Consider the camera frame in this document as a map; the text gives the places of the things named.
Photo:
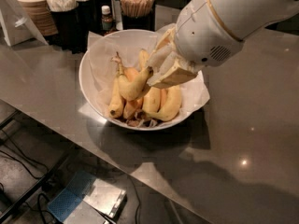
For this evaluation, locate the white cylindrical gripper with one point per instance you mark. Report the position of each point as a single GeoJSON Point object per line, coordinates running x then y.
{"type": "Point", "coordinates": [204, 36]}

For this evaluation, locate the curved yellow banana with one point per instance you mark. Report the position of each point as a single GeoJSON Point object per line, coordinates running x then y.
{"type": "Point", "coordinates": [132, 90]}

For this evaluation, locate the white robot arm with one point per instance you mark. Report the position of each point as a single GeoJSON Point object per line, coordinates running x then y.
{"type": "Point", "coordinates": [245, 17]}

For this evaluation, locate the middle yellow banana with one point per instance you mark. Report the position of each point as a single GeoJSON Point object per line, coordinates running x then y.
{"type": "Point", "coordinates": [151, 101]}

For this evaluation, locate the white ceramic bowl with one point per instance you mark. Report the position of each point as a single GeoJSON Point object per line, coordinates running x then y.
{"type": "Point", "coordinates": [93, 90]}

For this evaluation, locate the orange ripe banana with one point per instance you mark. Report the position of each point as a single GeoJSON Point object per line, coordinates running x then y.
{"type": "Point", "coordinates": [131, 106]}

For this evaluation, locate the white paper bowl liner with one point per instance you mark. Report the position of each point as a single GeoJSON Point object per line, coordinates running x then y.
{"type": "Point", "coordinates": [102, 50]}

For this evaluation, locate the small yellow banana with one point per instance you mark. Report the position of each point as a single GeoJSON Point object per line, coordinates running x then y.
{"type": "Point", "coordinates": [116, 105]}

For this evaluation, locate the black stir stick holder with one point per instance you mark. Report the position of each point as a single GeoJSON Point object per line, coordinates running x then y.
{"type": "Point", "coordinates": [143, 23]}

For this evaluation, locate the wooden stir sticks bundle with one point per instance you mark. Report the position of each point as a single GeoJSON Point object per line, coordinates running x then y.
{"type": "Point", "coordinates": [136, 8]}

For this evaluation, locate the small brown glass bottle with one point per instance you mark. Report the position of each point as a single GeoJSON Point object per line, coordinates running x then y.
{"type": "Point", "coordinates": [107, 19]}

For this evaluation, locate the black condiment organizer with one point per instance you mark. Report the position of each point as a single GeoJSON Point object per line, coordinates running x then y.
{"type": "Point", "coordinates": [74, 25]}

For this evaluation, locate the silver metal floor box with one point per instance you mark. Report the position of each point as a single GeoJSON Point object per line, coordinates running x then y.
{"type": "Point", "coordinates": [99, 202]}

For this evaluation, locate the blue perforated floor mat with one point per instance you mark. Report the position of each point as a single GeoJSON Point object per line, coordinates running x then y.
{"type": "Point", "coordinates": [71, 196]}

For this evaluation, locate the black metal table frame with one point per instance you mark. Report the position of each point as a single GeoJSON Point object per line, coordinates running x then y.
{"type": "Point", "coordinates": [30, 156]}

